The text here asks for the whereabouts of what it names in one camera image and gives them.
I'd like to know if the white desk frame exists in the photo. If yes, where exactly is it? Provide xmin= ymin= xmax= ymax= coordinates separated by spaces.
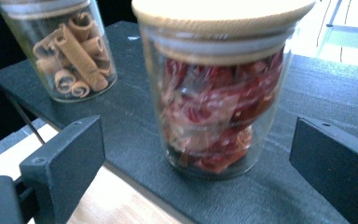
xmin=316 ymin=0 xmax=358 ymax=52

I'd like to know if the glass jar of cinnamon sticks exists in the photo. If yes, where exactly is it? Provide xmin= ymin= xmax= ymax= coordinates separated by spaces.
xmin=0 ymin=0 xmax=118 ymax=104

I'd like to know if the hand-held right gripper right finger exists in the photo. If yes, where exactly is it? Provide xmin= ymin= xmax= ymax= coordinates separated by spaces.
xmin=288 ymin=116 xmax=358 ymax=224

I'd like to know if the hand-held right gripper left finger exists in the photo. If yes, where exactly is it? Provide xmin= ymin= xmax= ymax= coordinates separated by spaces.
xmin=18 ymin=115 xmax=106 ymax=224

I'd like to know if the glass jar of dried chilies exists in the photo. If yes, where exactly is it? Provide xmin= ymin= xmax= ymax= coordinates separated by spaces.
xmin=131 ymin=0 xmax=316 ymax=181

